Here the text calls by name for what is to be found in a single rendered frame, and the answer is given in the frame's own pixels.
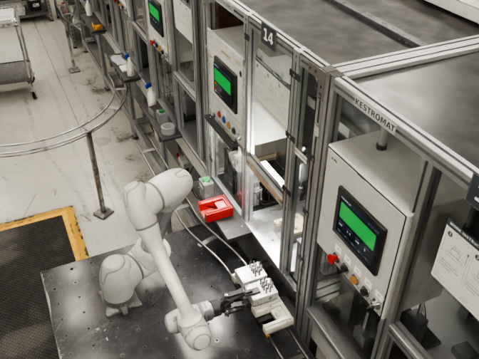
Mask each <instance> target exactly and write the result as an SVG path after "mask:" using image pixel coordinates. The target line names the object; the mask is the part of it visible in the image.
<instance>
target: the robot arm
mask: <svg viewBox="0 0 479 359"><path fill-rule="evenodd" d="M192 186H193V181H192V177H191V175H190V173H189V172H188V171H186V170H184V169H181V168H175V169H171V170H167V171H165V172H162V173H160V174H159V175H157V176H155V177H154V178H152V179H151V180H149V181H148V182H146V183H145V184H143V183H142V182H131V183H129V184H127V185H126V186H125V187H124V190H123V201H124V205H125V210H126V212H127V214H128V217H129V220H130V222H131V223H132V225H133V226H134V228H135V230H136V231H137V233H138V234H139V236H140V238H139V239H138V240H137V241H136V243H135V245H134V246H133V248H132V249H131V250H130V251H129V252H128V253H127V254H125V255H122V254H114V255H111V256H108V257H107V258H106V259H104V260H103V262H102V264H101V267H100V271H99V281H100V286H101V291H99V292H98V294H99V296H100V297H101V299H102V302H103V305H104V308H105V316H106V317H107V318H111V317H112V316H114V315H116V314H119V313H122V314H123V316H124V318H127V317H128V316H129V315H128V311H129V310H131V309H133V308H140V307H141V306H142V303H141V301H140V300H139V299H138V296H137V293H136V292H135V287H136V286H137V285H138V284H139V283H140V281H141V280H143V279H144V278H146V277H148V276H149V275H151V274H152V273H154V272H155V271H157V270H159V272H160V273H161V275H162V277H163V279H164V281H165V283H166V285H167V287H168V289H169V291H170V293H171V295H172V297H173V299H174V301H175V303H176V305H177V308H176V309H175V310H173V311H171V312H169V313H168V314H167V315H165V327H166V328H167V330H168V332H169V333H181V335H182V337H183V339H184V341H185V342H186V343H187V345H188V346H189V347H191V348H192V349H194V350H202V349H205V348H206V347H207V346H208V345H209V344H210V342H211V339H212V336H211V331H210V329H209V327H208V324H207V322H208V321H211V320H213V318H215V317H218V316H221V315H222V313H224V314H225V316H228V315H229V314H232V313H236V312H238V311H241V310H244V309H245V306H246V305H249V304H251V303H250V301H249V299H248V298H246V299H244V300H243V301H240V302H235V303H233V302H234V301H236V300H238V299H240V298H242V297H244V296H246V297H248V296H251V295H254V294H256V293H260V290H259V288H258V287H255V288H251V289H249V290H246V291H245V290H244V289H243V288H240V289H237V290H235V291H231V292H229V293H223V298H221V299H220V300H217V299H215V300H212V301H203V302H200V303H196V304H192V305H191V303H190V301H189V299H188V297H187V294H186V293H185V290H184V288H183V287H182V284H181V282H180V280H179V278H178V276H177V274H176V272H175V269H174V267H173V265H172V263H171V261H170V258H169V257H170V253H171V250H170V245H169V243H168V242H167V241H166V240H165V239H164V238H165V234H166V231H167V229H168V225H169V223H170V219H171V216H172V213H173V211H174V210H176V209H177V208H178V207H179V205H180V204H181V202H182V201H183V200H184V198H186V196H187V195H188V194H189V193H190V191H191V189H192Z"/></svg>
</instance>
